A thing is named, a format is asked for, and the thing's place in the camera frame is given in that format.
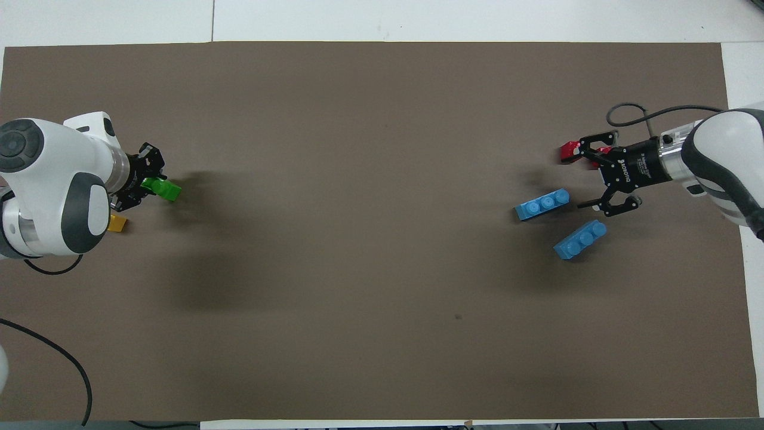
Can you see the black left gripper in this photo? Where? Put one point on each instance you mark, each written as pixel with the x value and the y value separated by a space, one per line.
pixel 136 176

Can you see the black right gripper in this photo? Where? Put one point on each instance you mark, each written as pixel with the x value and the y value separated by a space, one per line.
pixel 635 167

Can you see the green two-stud toy block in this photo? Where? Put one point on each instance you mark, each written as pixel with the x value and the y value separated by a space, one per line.
pixel 166 190

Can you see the blue three-stud toy block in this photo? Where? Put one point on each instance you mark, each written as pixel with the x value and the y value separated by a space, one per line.
pixel 580 240
pixel 542 205

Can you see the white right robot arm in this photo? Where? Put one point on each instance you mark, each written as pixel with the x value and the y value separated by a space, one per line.
pixel 722 155

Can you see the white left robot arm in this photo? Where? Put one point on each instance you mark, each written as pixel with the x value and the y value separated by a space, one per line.
pixel 54 191

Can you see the red one-stud toy block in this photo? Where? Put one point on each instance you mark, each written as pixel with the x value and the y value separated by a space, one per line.
pixel 568 152
pixel 597 162

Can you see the yellow two-stud toy block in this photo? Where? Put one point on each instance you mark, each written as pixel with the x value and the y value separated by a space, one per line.
pixel 117 224

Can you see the brown table mat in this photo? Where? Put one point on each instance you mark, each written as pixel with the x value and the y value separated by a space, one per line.
pixel 382 269

